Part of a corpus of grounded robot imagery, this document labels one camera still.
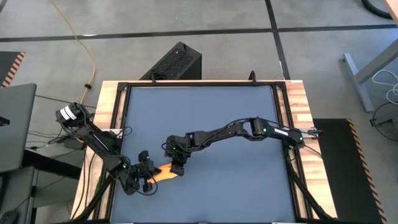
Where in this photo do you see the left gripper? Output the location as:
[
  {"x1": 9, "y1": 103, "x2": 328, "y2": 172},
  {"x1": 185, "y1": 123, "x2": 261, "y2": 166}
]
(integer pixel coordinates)
[{"x1": 116, "y1": 150, "x2": 162, "y2": 196}]

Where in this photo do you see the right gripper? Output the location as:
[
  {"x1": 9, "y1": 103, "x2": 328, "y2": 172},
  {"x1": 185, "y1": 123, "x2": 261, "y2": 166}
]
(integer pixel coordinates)
[{"x1": 161, "y1": 133, "x2": 191, "y2": 177}]

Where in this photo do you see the orange towel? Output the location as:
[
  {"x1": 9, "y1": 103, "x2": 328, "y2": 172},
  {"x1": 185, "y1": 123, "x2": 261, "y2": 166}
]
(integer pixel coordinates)
[{"x1": 148, "y1": 162, "x2": 178, "y2": 185}]

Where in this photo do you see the blue-grey table mat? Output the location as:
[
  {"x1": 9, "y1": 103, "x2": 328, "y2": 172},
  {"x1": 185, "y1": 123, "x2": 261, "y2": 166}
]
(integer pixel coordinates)
[{"x1": 110, "y1": 85, "x2": 296, "y2": 223}]

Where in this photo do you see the small grey box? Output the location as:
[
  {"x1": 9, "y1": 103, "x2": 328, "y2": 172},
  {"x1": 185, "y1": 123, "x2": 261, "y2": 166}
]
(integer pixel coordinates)
[{"x1": 63, "y1": 136, "x2": 85, "y2": 151}]

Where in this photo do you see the black desk base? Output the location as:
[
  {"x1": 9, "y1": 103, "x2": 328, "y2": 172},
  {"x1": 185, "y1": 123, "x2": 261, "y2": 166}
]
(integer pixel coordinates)
[{"x1": 21, "y1": 149, "x2": 83, "y2": 180}]

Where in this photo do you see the black computer tower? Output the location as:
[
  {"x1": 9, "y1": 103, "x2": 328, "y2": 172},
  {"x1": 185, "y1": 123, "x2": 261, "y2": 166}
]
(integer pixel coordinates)
[{"x1": 139, "y1": 41, "x2": 203, "y2": 81}]

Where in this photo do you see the grey cabinet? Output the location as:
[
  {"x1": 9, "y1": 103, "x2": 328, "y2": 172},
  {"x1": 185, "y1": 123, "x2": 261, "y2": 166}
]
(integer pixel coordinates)
[{"x1": 0, "y1": 166, "x2": 74, "y2": 224}]

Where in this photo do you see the black computer mouse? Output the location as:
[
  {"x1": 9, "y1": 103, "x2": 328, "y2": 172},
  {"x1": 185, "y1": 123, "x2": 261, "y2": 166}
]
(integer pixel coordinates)
[{"x1": 0, "y1": 210, "x2": 20, "y2": 224}]

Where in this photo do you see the black hazard-striped floor mat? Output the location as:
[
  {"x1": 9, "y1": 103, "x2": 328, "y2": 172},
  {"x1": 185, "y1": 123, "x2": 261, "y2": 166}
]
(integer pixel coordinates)
[
  {"x1": 0, "y1": 51, "x2": 26, "y2": 89},
  {"x1": 312, "y1": 117, "x2": 388, "y2": 224}
]

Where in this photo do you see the grey desk leg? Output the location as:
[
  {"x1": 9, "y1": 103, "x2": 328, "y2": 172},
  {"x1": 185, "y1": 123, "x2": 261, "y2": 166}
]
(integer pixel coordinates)
[{"x1": 343, "y1": 39, "x2": 398, "y2": 113}]

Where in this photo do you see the light wooden desk top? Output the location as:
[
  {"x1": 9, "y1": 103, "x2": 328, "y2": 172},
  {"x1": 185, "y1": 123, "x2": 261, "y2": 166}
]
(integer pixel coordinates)
[{"x1": 384, "y1": 0, "x2": 398, "y2": 22}]

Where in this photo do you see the black metal table frame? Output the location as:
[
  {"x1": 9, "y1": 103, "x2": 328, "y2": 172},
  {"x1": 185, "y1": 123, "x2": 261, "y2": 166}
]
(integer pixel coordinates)
[{"x1": 71, "y1": 70, "x2": 336, "y2": 224}]

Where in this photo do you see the yellow cable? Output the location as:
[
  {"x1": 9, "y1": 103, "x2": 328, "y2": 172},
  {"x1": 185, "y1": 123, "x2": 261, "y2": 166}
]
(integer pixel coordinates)
[{"x1": 49, "y1": 0, "x2": 96, "y2": 105}]

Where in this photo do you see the silver mounting bracket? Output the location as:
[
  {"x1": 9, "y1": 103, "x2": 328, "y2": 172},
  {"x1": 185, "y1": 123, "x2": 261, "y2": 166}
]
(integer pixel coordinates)
[{"x1": 303, "y1": 127, "x2": 323, "y2": 138}]

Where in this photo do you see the black floor cable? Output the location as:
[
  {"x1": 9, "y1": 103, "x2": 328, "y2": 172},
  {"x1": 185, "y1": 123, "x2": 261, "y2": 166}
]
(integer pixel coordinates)
[{"x1": 369, "y1": 102, "x2": 398, "y2": 144}]

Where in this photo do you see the white cable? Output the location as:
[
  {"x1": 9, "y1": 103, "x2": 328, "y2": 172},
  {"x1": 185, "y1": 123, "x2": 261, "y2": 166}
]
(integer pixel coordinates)
[{"x1": 371, "y1": 68, "x2": 398, "y2": 105}]

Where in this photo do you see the black hose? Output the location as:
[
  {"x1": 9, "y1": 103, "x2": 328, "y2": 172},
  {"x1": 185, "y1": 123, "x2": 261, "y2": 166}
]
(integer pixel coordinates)
[{"x1": 360, "y1": 0, "x2": 394, "y2": 20}]

